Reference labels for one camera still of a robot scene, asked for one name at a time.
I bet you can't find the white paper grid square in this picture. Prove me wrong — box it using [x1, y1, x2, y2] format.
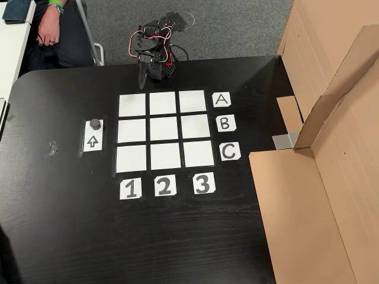
[150, 143, 182, 170]
[149, 92, 177, 115]
[183, 140, 216, 167]
[149, 117, 179, 141]
[178, 90, 207, 113]
[117, 119, 147, 143]
[115, 145, 147, 173]
[181, 114, 211, 139]
[118, 93, 146, 117]

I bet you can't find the person's hand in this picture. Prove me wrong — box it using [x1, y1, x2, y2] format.
[37, 20, 62, 47]

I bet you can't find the red and black clamp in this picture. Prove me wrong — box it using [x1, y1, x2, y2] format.
[162, 41, 175, 66]

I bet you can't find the black floor tape patch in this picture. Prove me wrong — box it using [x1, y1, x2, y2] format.
[165, 11, 195, 33]

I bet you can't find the seated person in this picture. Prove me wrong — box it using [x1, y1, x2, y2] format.
[19, 0, 95, 70]

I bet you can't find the letter A paper sheet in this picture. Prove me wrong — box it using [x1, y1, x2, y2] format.
[212, 92, 232, 108]

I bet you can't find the white arrow paper sheet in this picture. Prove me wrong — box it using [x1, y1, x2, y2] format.
[83, 119, 104, 153]

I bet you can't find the letter B paper sheet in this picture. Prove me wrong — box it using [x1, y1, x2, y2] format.
[216, 114, 237, 133]

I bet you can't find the number 1 paper sheet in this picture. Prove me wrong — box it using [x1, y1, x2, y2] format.
[119, 178, 142, 201]

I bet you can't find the number 2 paper sheet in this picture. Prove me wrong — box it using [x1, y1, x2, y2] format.
[154, 175, 178, 198]

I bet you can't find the number 3 paper sheet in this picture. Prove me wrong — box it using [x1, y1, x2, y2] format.
[192, 172, 216, 195]

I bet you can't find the letter C paper sheet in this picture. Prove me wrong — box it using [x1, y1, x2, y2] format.
[219, 142, 241, 162]

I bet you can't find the dark notebook case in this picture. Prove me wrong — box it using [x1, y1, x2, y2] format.
[2, 0, 37, 25]

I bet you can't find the white side table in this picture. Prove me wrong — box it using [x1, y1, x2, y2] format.
[0, 0, 36, 100]

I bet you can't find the grey tape strip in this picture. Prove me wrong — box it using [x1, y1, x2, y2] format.
[272, 133, 300, 150]

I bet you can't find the brown cardboard panel with flap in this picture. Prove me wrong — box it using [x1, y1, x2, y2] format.
[248, 24, 379, 284]

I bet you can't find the red white servo cable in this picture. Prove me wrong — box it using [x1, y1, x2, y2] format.
[129, 26, 173, 60]

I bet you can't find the black power cable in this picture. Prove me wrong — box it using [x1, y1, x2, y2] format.
[172, 44, 191, 62]

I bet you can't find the grey metal frame leg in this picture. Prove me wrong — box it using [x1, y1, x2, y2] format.
[75, 0, 105, 66]

